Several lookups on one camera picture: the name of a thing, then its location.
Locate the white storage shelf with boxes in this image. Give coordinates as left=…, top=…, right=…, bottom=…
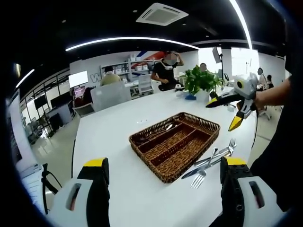
left=100, top=58, right=157, bottom=80

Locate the large black monitor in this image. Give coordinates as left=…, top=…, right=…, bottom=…
left=51, top=92, right=71, bottom=108

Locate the black tripod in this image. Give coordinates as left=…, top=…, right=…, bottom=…
left=41, top=163, right=62, bottom=215

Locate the white mesh office chair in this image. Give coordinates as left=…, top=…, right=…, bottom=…
left=138, top=75, right=153, bottom=94

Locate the steel spoon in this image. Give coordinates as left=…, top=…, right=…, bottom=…
left=144, top=127, right=178, bottom=141
left=151, top=124, right=175, bottom=139
left=136, top=131, right=166, bottom=145

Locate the small black monitor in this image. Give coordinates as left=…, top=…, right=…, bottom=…
left=34, top=97, right=47, bottom=110

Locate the brown wicker storage slots tray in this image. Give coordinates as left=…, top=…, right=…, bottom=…
left=128, top=112, right=221, bottom=184

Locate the white ceiling air conditioner vent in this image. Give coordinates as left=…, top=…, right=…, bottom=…
left=135, top=2, right=189, bottom=26

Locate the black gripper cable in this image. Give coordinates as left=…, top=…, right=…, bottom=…
left=250, top=110, right=259, bottom=150

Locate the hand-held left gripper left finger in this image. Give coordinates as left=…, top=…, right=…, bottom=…
left=48, top=157, right=111, bottom=227

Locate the frosted white desk partition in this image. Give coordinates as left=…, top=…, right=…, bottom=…
left=91, top=81, right=131, bottom=112

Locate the steel fork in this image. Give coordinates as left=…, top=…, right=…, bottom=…
left=198, top=138, right=237, bottom=164
left=190, top=148, right=218, bottom=189

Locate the white ceiling light strip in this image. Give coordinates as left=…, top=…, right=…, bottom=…
left=65, top=36, right=201, bottom=52
left=229, top=0, right=253, bottom=50
left=15, top=69, right=36, bottom=88

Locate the thin black pole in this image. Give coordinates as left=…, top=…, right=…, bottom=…
left=71, top=139, right=76, bottom=178

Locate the white grey office chair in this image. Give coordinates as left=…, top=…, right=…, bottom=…
left=72, top=104, right=94, bottom=116

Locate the person's right hand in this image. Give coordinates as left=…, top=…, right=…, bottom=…
left=254, top=91, right=268, bottom=111

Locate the white glowing screen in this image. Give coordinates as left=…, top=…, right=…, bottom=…
left=68, top=70, right=89, bottom=87

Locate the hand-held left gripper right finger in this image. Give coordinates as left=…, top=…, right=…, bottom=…
left=220, top=156, right=288, bottom=227

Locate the person's black clothed torso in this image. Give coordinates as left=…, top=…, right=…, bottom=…
left=250, top=54, right=298, bottom=212

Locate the green potted plant white pot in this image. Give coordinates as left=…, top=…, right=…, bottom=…
left=183, top=65, right=224, bottom=102

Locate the black light stand with panel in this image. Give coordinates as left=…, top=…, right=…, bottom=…
left=212, top=46, right=225, bottom=79

